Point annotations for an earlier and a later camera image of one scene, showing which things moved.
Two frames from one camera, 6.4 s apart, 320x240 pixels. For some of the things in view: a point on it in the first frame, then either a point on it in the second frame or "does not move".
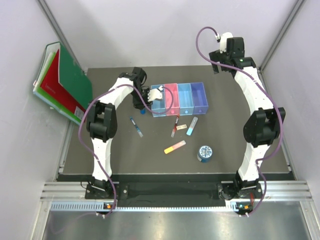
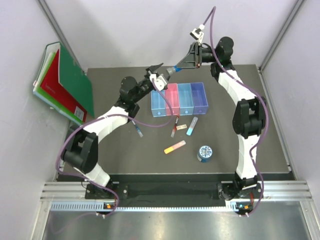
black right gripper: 217,56 -> 194,58
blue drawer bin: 185,99 does not move
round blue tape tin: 204,155 does not move
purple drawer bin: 200,102 does not move
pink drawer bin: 175,109 does not move
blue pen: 140,133 does not move
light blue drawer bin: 159,106 does not move
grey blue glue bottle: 143,111 -> 171,70
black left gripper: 138,105 -> 153,68
